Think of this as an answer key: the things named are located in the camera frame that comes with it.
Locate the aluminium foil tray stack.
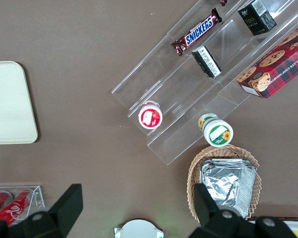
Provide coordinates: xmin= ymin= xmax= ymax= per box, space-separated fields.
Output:
xmin=200 ymin=158 xmax=258 ymax=220

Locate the light wicker basket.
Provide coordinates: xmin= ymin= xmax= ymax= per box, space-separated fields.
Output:
xmin=187 ymin=145 xmax=263 ymax=223

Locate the small black carton box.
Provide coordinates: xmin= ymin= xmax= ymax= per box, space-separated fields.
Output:
xmin=191 ymin=45 xmax=223 ymax=79
xmin=237 ymin=0 xmax=278 ymax=37

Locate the green lid sunflower cup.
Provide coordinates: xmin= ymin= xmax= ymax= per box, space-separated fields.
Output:
xmin=198 ymin=113 xmax=234 ymax=147

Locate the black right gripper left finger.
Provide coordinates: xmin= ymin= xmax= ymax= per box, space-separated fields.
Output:
xmin=7 ymin=183 xmax=84 ymax=238

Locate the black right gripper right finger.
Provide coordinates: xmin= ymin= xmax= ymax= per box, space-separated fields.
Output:
xmin=188 ymin=183 xmax=241 ymax=238

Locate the red lid snack cup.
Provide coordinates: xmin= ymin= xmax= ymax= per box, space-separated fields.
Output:
xmin=138 ymin=100 xmax=163 ymax=129

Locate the clear acrylic bottle rack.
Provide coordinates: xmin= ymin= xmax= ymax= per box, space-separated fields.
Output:
xmin=0 ymin=184 xmax=45 ymax=226

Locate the cream plastic tray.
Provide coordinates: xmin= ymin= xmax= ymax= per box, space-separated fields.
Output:
xmin=0 ymin=61 xmax=39 ymax=145

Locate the red chocolate chip cookie box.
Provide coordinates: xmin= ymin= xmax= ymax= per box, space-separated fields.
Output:
xmin=237 ymin=21 xmax=298 ymax=99

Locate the clear acrylic stepped shelf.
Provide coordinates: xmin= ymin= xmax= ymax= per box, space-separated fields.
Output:
xmin=111 ymin=0 xmax=298 ymax=166

